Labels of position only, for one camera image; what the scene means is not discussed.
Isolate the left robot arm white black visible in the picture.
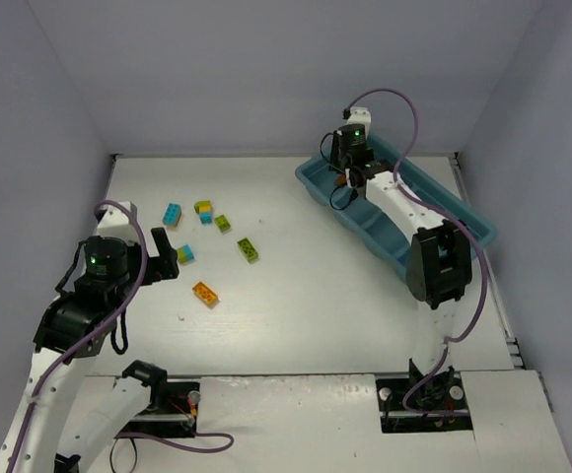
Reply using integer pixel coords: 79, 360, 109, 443
0, 227, 179, 472

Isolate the green rectangular lego brick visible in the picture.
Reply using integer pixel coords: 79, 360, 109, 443
237, 237, 259, 263

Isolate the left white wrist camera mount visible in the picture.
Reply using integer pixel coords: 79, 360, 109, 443
94, 205, 138, 246

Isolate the green yellow blue lego stack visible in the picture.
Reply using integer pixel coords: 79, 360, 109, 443
194, 200, 213, 225

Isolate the orange yellow lego brick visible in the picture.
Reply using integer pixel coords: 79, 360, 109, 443
192, 281, 219, 308

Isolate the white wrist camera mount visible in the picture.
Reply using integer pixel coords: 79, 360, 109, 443
342, 106, 372, 134
94, 205, 138, 246

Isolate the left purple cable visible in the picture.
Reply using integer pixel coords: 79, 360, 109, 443
7, 199, 236, 473

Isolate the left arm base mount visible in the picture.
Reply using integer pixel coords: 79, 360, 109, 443
120, 379, 201, 439

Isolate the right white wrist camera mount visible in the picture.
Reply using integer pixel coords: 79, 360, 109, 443
342, 106, 372, 134

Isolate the blue lego on orange plate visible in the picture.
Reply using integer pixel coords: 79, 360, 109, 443
162, 203, 182, 229

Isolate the green and blue lego cube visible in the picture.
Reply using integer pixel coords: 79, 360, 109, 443
177, 244, 195, 265

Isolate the small green square lego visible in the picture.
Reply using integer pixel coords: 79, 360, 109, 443
214, 215, 231, 234

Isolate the teal divided plastic tray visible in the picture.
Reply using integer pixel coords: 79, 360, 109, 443
295, 155, 497, 281

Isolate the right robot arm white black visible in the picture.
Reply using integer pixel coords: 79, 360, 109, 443
327, 123, 472, 399

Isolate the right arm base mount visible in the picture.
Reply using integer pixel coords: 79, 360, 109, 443
376, 372, 473, 435

